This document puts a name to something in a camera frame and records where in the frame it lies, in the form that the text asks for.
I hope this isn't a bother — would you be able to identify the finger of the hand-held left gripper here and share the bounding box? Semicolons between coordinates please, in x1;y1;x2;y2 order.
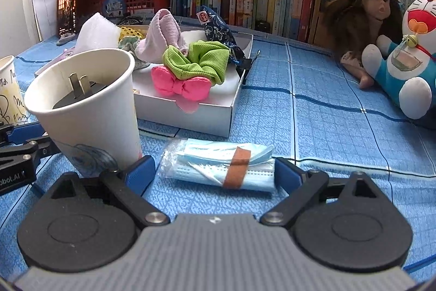
0;137;62;165
0;122;48;146

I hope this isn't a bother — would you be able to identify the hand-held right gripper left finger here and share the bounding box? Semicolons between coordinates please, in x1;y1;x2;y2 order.
50;155;171;227

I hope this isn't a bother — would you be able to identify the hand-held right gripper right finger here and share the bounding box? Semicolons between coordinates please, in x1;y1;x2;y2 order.
261;157;389;227

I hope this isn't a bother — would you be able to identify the pack of blue face masks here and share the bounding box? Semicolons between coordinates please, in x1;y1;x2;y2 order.
160;137;276;191

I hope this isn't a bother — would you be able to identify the white cardboard box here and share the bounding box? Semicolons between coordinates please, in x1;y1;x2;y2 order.
34;24;254;138

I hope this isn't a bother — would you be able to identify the pink bow scrunchie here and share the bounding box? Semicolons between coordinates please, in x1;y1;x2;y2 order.
151;66;212;113

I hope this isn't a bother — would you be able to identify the white foam block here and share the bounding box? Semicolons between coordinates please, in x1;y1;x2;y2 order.
73;12;120;55

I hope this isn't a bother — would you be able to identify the green scrunchie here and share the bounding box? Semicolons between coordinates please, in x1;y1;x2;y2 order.
162;40;230;84

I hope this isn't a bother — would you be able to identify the pale pink sock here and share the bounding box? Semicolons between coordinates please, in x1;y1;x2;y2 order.
134;9;189;64

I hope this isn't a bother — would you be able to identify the gold sequin bow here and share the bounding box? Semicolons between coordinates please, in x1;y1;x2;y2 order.
117;26;144;39

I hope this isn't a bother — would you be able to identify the paper cup with scribble drawing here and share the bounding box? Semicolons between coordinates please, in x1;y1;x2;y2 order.
0;55;29;126

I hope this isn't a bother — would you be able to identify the blue checked tablecloth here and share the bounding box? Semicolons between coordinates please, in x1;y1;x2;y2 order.
0;22;436;278

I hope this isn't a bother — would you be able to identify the paper cup with dog drawing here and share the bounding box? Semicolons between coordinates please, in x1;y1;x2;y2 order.
24;48;144;177

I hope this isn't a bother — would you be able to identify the black charger plug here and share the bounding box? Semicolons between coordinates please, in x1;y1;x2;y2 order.
51;73;116;109

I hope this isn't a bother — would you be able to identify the black binder clip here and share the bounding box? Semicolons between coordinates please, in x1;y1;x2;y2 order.
233;49;262;87

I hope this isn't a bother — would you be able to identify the smartphone with lit screen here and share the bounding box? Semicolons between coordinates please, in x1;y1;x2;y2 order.
56;0;78;38

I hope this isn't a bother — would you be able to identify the black toy bicycle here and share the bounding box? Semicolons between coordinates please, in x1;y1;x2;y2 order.
116;14;150;27

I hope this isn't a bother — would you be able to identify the blue cat plush toy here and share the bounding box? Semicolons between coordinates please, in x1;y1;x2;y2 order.
361;0;436;120

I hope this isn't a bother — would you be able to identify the brown-haired doll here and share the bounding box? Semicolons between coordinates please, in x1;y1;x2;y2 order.
322;0;404;90

